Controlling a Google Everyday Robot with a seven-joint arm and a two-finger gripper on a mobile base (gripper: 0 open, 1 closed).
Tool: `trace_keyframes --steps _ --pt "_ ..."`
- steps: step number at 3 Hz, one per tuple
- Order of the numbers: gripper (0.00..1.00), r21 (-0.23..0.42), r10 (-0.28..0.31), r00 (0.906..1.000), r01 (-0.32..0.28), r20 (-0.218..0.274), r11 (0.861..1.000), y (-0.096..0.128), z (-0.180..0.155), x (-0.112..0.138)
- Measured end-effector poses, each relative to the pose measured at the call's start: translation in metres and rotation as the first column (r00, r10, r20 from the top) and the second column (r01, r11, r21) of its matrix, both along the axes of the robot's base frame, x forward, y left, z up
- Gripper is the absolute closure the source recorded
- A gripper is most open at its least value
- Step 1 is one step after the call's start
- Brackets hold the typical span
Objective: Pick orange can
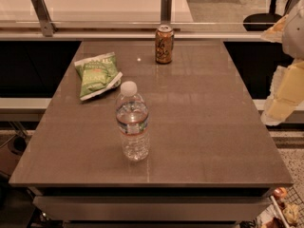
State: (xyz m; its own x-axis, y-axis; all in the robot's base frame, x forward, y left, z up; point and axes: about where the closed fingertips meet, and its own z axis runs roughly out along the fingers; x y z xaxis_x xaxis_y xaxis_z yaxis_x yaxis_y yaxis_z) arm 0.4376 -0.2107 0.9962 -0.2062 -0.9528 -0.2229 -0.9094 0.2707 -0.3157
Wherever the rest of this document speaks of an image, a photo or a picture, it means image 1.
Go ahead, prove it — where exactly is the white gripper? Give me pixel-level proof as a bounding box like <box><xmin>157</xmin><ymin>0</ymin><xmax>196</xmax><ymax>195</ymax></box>
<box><xmin>261</xmin><ymin>0</ymin><xmax>304</xmax><ymax>126</ymax></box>

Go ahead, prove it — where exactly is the orange soda can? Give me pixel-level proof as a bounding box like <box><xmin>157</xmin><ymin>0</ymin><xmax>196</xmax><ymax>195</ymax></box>
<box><xmin>155</xmin><ymin>25</ymin><xmax>174</xmax><ymax>64</ymax></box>

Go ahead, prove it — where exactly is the black office chair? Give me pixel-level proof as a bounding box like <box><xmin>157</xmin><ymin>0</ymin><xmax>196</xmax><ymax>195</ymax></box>
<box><xmin>242</xmin><ymin>0</ymin><xmax>304</xmax><ymax>32</ymax></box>

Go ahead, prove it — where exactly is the clear plastic water bottle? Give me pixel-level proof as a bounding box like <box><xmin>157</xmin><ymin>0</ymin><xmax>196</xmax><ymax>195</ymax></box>
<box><xmin>116</xmin><ymin>81</ymin><xmax>150</xmax><ymax>162</ymax></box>

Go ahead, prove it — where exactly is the green chip bag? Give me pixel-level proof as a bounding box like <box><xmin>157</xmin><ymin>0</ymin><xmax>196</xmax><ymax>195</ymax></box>
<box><xmin>74</xmin><ymin>52</ymin><xmax>123</xmax><ymax>101</ymax></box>

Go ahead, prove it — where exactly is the white desk behind divider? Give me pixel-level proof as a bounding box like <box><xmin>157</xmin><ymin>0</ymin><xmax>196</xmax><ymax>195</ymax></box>
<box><xmin>0</xmin><ymin>0</ymin><xmax>193</xmax><ymax>22</ymax></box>

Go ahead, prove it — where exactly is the right metal divider bracket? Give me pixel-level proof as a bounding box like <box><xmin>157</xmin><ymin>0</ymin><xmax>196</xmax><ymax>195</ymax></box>
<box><xmin>161</xmin><ymin>0</ymin><xmax>172</xmax><ymax>24</ymax></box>

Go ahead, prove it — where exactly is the metal divider bracket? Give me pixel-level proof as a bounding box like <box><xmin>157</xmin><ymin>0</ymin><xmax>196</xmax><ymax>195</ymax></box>
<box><xmin>30</xmin><ymin>0</ymin><xmax>56</xmax><ymax>37</ymax></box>
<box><xmin>161</xmin><ymin>0</ymin><xmax>172</xmax><ymax>24</ymax></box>

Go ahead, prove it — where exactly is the wire basket with snacks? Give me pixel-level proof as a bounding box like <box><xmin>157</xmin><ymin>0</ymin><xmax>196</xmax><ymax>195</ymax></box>
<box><xmin>256</xmin><ymin>187</ymin><xmax>304</xmax><ymax>228</ymax></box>

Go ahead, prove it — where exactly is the left metal divider bracket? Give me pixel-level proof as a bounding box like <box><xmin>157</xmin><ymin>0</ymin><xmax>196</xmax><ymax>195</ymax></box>
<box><xmin>30</xmin><ymin>0</ymin><xmax>56</xmax><ymax>37</ymax></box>

